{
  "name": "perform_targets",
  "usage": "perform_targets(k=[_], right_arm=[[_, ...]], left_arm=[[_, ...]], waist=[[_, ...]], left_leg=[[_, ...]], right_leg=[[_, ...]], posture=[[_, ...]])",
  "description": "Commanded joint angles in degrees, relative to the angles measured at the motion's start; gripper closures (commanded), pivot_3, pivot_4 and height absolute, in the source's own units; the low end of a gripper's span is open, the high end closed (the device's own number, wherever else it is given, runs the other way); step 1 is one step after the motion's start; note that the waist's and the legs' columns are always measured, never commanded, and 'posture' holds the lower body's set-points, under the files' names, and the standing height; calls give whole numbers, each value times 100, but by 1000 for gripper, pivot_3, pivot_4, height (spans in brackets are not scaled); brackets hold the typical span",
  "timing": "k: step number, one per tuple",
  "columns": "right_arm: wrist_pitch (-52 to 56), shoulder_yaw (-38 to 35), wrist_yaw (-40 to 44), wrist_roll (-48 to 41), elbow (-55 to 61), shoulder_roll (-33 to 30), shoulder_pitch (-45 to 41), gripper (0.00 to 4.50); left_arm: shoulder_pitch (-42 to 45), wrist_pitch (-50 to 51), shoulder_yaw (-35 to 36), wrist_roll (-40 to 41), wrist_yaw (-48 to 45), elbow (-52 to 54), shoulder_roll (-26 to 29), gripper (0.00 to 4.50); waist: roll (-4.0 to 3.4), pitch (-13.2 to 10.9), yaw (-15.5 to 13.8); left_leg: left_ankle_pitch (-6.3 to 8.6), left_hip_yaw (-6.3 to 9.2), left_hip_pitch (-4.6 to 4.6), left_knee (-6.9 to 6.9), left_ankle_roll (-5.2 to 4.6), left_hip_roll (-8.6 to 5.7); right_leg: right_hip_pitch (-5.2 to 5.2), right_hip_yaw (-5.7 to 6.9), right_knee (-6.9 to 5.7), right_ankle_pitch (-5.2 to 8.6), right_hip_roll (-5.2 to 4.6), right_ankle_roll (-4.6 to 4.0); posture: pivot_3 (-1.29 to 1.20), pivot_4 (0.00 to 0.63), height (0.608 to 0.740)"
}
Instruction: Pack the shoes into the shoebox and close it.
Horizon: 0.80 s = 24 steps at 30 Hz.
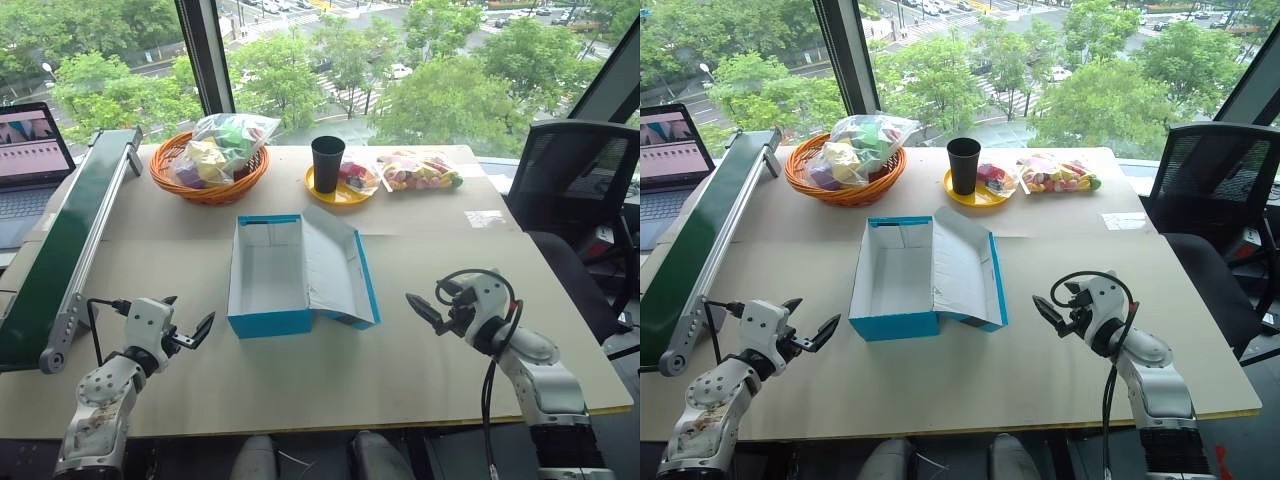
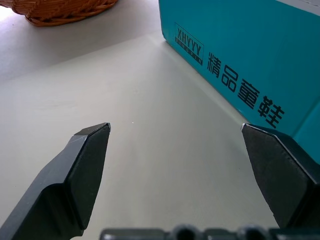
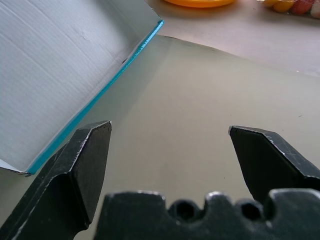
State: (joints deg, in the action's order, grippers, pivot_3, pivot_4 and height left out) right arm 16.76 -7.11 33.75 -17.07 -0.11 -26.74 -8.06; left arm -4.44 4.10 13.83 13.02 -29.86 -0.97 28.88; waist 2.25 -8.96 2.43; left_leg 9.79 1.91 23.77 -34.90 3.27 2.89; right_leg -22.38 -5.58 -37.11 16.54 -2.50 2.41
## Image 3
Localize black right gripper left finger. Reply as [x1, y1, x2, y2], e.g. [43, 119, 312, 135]
[0, 120, 113, 240]

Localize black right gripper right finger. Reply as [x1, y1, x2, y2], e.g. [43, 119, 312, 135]
[228, 125, 320, 202]

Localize blue cardboard box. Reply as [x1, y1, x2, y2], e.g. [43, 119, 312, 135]
[0, 0, 165, 177]

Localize clear bag of yellow pink pieces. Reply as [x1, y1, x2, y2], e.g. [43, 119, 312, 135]
[262, 0, 320, 19]

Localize orange wicker basket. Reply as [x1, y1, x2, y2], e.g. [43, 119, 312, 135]
[163, 0, 236, 8]

